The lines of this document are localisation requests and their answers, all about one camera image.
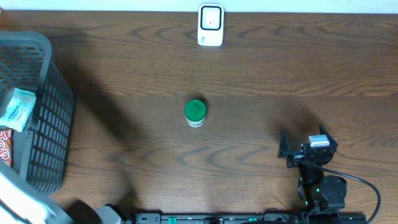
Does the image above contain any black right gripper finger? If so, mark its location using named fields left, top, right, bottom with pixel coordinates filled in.
left=277, top=129, right=289, bottom=158
left=319, top=124, right=338, bottom=147

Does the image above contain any green lid jar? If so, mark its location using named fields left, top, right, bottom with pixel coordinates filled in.
left=185, top=100, right=206, bottom=128

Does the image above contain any teal wet wipes pack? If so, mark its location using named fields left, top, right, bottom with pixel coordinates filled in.
left=1, top=88, right=37, bottom=132

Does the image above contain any red chocolate bar wrapper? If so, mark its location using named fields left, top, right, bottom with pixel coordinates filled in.
left=0, top=129, right=14, bottom=167

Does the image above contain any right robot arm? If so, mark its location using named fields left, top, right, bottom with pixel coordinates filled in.
left=277, top=125, right=347, bottom=223

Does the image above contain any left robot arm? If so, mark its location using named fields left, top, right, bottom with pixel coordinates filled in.
left=1, top=162, right=135, bottom=224

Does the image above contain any white barcode scanner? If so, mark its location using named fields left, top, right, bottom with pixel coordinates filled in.
left=197, top=4, right=224, bottom=47

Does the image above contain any grey plastic mesh basket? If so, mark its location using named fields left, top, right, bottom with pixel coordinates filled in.
left=1, top=31, right=76, bottom=196

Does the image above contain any black mounting rail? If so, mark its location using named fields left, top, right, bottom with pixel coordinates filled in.
left=134, top=210, right=367, bottom=224

